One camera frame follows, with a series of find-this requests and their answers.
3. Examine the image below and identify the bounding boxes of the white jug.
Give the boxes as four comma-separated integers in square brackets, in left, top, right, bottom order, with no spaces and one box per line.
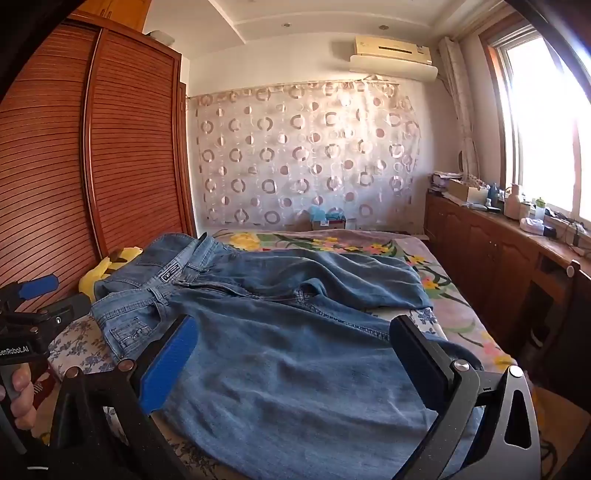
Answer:
[503,184,522,220]

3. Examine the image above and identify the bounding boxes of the light blue cloth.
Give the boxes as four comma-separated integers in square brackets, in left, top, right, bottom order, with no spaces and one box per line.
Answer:
[308,205,346,222]

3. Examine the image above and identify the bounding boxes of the wooden sideboard cabinet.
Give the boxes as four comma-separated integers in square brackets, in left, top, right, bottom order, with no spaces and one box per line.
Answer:
[425,191,591,370]

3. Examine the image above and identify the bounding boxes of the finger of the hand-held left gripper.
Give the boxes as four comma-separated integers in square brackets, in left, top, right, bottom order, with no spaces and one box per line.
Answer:
[0,274,60,315]
[41,294,93,334]

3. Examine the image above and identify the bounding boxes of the person's left hand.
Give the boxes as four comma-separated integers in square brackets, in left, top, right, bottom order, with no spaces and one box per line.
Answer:
[0,362,38,432]

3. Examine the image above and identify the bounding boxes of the folded blue denim pants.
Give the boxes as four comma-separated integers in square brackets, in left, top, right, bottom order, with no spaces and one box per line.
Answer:
[90,287,178,367]

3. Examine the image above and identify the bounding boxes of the printed tote bag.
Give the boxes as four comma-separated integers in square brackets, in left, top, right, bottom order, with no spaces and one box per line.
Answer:
[30,367,63,398]

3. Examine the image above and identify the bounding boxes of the wooden slatted wardrobe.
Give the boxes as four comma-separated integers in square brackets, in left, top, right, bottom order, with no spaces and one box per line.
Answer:
[0,11,197,324]

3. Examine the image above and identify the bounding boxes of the circle patterned wall curtain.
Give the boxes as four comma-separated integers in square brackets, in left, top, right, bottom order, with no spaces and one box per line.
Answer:
[187,80,422,230]

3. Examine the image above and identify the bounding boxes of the black cables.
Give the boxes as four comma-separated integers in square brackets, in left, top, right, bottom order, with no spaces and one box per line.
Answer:
[554,217,591,252]

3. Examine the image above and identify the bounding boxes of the wooden chair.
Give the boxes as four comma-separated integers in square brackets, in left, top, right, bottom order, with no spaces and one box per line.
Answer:
[561,260,591,393]

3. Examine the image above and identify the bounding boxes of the white air conditioner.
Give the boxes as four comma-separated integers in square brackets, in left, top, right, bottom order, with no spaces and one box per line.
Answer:
[348,34,439,84]

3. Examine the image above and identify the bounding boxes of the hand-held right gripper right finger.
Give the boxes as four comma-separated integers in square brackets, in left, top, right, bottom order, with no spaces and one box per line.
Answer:
[390,315,542,480]

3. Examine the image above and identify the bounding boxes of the blue denim pants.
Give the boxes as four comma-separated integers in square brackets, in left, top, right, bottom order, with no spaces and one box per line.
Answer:
[90,287,178,367]
[110,233,485,480]

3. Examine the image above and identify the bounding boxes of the yellow plush toy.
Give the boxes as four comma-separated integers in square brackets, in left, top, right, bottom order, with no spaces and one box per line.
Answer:
[78,244,144,303]

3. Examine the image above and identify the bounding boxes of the window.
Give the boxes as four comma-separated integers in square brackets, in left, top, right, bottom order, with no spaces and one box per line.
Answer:
[480,14,591,222]

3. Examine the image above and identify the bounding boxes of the colourful floral blanket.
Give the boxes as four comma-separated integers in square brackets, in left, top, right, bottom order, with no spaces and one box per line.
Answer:
[208,228,518,367]

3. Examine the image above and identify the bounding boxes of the white window curtain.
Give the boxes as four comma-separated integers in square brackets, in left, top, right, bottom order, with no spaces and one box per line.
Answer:
[438,37,482,176]

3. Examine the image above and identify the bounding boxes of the pile of papers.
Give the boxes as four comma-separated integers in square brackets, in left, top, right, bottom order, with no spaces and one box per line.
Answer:
[431,171,465,192]

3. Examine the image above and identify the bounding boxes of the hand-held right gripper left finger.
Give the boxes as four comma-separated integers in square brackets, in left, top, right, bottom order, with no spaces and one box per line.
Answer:
[48,315,199,480]

